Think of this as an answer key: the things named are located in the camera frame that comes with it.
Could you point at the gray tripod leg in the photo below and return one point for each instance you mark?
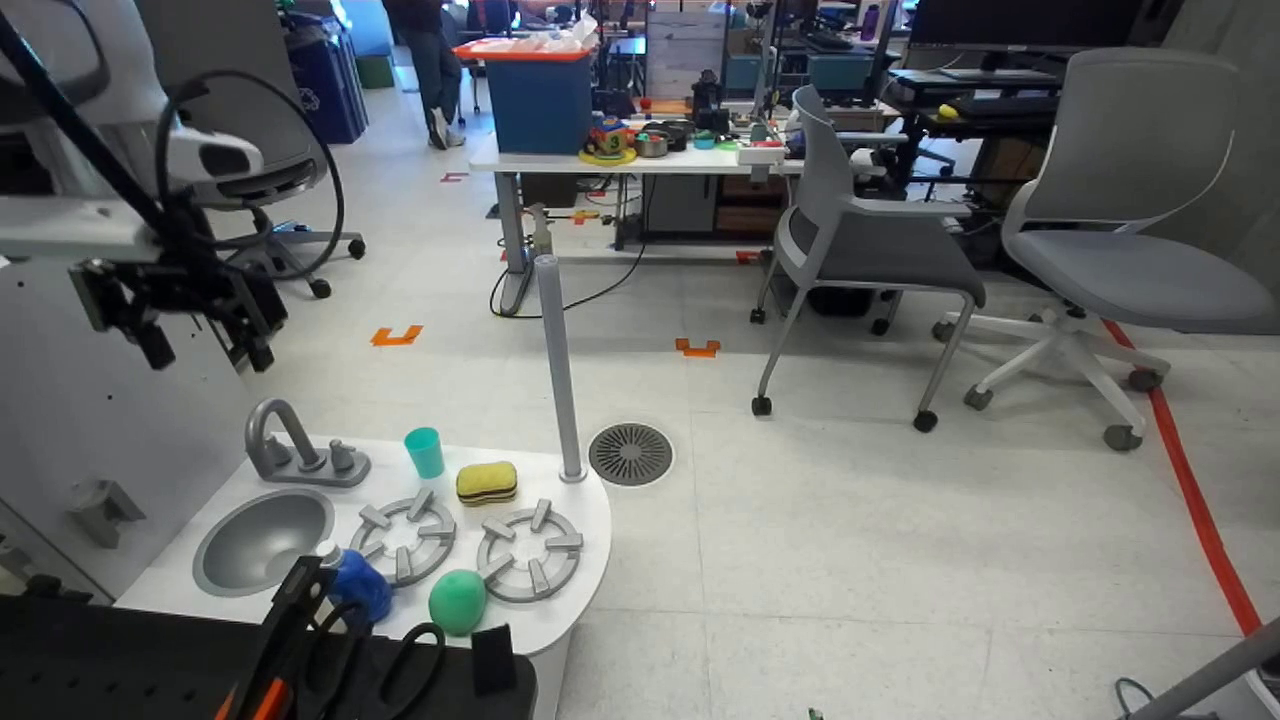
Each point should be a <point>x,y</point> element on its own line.
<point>1212,675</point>

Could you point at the gray upright pole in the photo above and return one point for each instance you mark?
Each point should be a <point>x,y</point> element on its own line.
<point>563,375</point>

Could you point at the gray stove burner grate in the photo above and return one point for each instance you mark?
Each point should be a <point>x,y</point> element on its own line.
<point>404,534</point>
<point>529,550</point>

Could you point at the blue bin with orange lid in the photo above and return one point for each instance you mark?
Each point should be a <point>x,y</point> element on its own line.
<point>543,94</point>

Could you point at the gray toy faucet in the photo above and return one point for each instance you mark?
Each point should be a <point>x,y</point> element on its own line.
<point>298,455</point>

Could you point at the black monitor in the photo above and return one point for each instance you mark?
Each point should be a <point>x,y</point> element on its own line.
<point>1027,20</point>

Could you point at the standing person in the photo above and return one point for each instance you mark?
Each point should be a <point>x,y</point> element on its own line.
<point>433,73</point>

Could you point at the gray chair on casters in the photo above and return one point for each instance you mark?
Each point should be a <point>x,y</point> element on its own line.
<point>865,245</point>

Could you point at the blue cup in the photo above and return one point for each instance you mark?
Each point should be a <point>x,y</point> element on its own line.
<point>360,587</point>

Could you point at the white black office chair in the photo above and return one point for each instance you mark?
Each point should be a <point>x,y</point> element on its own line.
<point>286,203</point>

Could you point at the gray sink basin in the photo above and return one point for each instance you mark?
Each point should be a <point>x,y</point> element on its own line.
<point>260,542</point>

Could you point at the white toy kitchen panel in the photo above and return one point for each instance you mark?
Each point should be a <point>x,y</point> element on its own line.
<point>82,414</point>

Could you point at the yellow sponge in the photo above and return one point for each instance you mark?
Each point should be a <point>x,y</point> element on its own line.
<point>487,483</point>

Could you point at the teal plastic cup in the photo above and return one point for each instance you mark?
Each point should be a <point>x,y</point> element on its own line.
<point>426,455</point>

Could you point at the white toy kitchen counter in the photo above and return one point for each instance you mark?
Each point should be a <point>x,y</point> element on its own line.
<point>586,534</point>

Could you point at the black diagonal rod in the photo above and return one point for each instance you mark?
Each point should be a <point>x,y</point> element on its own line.
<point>82,126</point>

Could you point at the white work table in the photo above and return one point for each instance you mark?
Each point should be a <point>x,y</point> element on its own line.
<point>666,167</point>

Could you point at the black clip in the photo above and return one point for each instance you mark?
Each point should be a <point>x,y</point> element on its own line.
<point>493,656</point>

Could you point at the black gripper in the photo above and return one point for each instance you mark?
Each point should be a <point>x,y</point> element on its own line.
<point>183,284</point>

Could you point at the blue recycling bin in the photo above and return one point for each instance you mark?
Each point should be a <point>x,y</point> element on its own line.
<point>325,81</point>

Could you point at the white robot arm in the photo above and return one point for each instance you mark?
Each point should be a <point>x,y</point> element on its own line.
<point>82,94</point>

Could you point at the round floor drain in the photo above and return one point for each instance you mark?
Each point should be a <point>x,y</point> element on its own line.
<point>629,455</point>

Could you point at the black mat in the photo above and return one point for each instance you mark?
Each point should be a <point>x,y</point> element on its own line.
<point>106,664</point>

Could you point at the large gray office chair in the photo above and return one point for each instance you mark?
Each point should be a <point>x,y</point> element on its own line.
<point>1132,203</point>

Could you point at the green ball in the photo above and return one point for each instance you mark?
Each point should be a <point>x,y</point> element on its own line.
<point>459,603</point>

